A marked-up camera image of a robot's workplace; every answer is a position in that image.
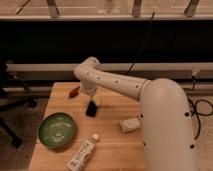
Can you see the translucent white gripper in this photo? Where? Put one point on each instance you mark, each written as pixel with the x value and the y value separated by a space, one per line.
pixel 96 99

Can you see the black eraser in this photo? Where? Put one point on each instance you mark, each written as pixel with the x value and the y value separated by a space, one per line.
pixel 91 109

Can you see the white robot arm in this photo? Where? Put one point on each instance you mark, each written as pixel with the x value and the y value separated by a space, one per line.
pixel 168 138

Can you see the red brown marker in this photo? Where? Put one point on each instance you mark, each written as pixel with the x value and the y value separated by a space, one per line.
pixel 74 92

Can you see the green plate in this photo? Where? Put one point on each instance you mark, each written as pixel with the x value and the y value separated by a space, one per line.
pixel 57 130

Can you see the white plastic bottle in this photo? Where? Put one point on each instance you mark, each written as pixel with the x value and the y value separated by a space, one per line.
pixel 80 157

